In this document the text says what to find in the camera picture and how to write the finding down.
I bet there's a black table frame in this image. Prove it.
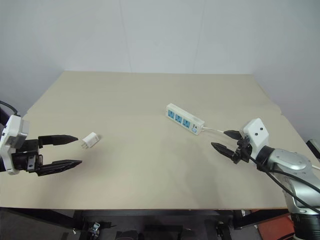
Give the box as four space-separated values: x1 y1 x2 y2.
0 206 292 240

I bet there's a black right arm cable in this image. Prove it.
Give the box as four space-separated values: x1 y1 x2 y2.
249 154 320 209

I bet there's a white power strip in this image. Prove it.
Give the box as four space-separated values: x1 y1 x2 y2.
165 102 206 137

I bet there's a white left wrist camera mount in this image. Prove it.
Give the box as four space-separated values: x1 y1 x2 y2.
0 114 31 175

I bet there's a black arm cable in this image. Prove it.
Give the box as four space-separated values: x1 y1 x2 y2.
0 100 21 117
249 154 320 209

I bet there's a white plug adapter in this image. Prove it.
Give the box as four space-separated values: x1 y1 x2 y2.
80 131 101 150

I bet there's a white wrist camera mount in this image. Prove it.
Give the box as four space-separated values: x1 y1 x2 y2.
243 117 270 160
0 114 31 175

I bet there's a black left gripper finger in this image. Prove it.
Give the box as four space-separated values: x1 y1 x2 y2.
38 134 79 149
36 159 84 178

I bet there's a black grey device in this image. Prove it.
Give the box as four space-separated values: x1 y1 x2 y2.
305 138 320 160

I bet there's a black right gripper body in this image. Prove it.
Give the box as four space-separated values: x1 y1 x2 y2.
232 135 253 165

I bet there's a red brown panel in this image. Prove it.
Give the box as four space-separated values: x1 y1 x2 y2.
256 214 296 240

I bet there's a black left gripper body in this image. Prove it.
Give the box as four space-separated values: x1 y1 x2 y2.
10 138 45 176

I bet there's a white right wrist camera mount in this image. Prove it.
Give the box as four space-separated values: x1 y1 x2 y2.
243 117 270 160

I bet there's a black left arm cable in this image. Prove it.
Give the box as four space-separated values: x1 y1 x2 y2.
0 100 21 117

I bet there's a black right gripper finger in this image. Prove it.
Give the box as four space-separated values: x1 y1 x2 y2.
210 142 237 160
223 129 243 141

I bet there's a silver metal clamp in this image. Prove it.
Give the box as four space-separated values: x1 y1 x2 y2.
88 221 101 236

